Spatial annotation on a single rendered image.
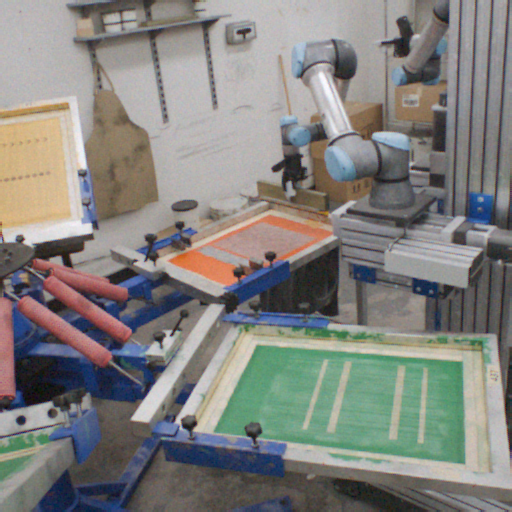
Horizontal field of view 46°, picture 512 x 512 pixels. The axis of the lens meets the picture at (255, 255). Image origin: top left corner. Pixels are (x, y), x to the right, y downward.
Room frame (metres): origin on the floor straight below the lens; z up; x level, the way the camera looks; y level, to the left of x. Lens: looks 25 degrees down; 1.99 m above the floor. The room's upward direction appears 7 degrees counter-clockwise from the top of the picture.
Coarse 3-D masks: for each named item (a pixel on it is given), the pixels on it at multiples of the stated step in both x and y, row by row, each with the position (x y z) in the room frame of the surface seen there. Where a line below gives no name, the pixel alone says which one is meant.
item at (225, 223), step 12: (264, 204) 2.75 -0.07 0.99; (276, 204) 2.73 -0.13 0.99; (240, 216) 2.64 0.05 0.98; (252, 216) 2.69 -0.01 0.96; (300, 216) 2.62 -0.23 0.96; (312, 216) 2.56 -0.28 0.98; (204, 228) 2.53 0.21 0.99; (216, 228) 2.55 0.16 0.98; (192, 240) 2.46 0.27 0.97; (324, 240) 2.25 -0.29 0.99; (336, 240) 2.25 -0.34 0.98; (156, 252) 2.33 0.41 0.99; (168, 252) 2.37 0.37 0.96; (300, 252) 2.16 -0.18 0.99; (312, 252) 2.16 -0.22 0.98; (324, 252) 2.20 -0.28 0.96; (168, 264) 2.19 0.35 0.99; (300, 264) 2.11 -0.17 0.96
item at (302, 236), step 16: (304, 224) 2.52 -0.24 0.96; (272, 240) 2.39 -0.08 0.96; (288, 240) 2.37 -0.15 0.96; (304, 240) 2.35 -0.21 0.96; (320, 240) 2.33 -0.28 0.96; (240, 256) 2.26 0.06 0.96; (256, 256) 2.24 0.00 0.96; (288, 256) 2.21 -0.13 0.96; (208, 272) 2.15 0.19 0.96; (224, 272) 2.13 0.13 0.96
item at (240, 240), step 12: (276, 216) 2.66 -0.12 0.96; (240, 228) 2.57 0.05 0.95; (252, 228) 2.55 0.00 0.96; (264, 228) 2.53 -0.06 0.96; (276, 228) 2.52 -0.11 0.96; (288, 228) 2.50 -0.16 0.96; (216, 240) 2.46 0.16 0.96; (228, 240) 2.44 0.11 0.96; (240, 240) 2.43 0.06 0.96; (252, 240) 2.41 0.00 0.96; (264, 240) 2.39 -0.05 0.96; (192, 252) 2.36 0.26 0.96; (228, 252) 2.32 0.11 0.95; (240, 252) 2.30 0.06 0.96; (180, 264) 2.25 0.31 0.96; (192, 264) 2.24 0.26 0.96; (204, 264) 2.22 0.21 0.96; (216, 264) 2.21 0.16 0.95
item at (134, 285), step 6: (138, 276) 2.00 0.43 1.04; (144, 276) 1.99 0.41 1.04; (126, 282) 1.96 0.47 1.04; (132, 282) 1.96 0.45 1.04; (138, 282) 1.95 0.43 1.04; (144, 282) 1.96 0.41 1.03; (150, 282) 1.97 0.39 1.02; (156, 282) 1.99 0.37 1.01; (162, 282) 2.01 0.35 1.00; (126, 288) 1.91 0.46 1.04; (132, 288) 1.93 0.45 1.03; (138, 288) 1.94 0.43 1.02; (150, 288) 1.97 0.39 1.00; (132, 294) 1.92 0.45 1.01; (138, 294) 1.94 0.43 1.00; (126, 300) 1.90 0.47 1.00
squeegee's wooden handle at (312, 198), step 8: (264, 184) 2.61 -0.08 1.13; (272, 184) 2.58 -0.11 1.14; (280, 184) 2.56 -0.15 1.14; (264, 192) 2.62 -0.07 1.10; (272, 192) 2.58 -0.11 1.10; (280, 192) 2.54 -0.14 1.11; (296, 192) 2.47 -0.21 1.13; (304, 192) 2.43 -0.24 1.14; (312, 192) 2.40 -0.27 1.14; (296, 200) 2.47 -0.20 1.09; (304, 200) 2.43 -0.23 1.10; (312, 200) 2.40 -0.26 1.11; (320, 200) 2.36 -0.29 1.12; (328, 200) 2.36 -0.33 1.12; (320, 208) 2.36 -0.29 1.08; (328, 208) 2.36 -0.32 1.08
